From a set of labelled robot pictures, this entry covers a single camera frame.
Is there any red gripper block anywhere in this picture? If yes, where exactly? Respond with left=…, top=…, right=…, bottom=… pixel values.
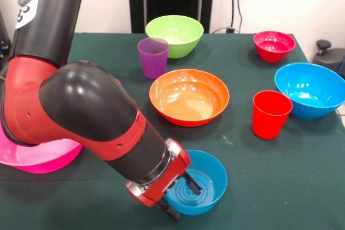
left=126, top=141, right=203, bottom=221

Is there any medium blue bowl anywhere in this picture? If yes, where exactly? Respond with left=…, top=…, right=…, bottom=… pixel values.
left=163, top=149, right=229, bottom=217

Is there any orange bowl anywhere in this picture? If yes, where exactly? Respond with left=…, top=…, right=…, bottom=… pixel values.
left=149, top=68, right=231, bottom=127

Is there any purple cup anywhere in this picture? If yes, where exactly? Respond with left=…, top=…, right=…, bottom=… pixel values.
left=137, top=37, right=170, bottom=80

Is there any black equipment tower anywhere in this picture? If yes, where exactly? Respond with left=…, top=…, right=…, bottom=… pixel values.
left=0, top=11, right=12, bottom=64

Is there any dark green tablecloth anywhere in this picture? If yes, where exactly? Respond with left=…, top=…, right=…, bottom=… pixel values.
left=0, top=32, right=345, bottom=230

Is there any large pink bowl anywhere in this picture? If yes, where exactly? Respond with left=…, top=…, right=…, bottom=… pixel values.
left=0, top=124, right=84, bottom=175

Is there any green bowl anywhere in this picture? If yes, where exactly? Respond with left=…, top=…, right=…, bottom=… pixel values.
left=145, top=15, right=205, bottom=59

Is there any large blue bowl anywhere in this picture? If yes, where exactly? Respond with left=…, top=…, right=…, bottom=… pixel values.
left=274, top=62, right=345, bottom=121

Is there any small red bowl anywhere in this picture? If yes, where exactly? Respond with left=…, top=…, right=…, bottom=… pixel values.
left=253, top=31, right=296, bottom=64

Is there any black pedestal foot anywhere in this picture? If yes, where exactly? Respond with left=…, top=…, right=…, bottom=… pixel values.
left=312, top=39, right=345, bottom=77

